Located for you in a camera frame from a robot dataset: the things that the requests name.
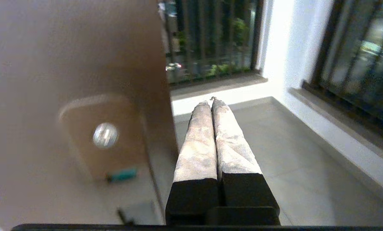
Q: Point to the black balcony railing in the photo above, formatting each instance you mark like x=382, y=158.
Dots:
x=210, y=38

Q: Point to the stone balcony ledge cap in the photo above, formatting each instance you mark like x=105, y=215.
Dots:
x=217, y=86

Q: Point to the stone window sill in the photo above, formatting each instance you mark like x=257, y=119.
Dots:
x=338, y=118

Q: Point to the black barred window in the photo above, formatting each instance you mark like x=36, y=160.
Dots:
x=364, y=64

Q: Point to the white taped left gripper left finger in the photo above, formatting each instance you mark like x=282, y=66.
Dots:
x=196, y=154

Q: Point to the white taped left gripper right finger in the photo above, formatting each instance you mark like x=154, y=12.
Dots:
x=234, y=150

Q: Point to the brown framed sliding glass door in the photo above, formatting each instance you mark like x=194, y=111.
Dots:
x=50, y=64

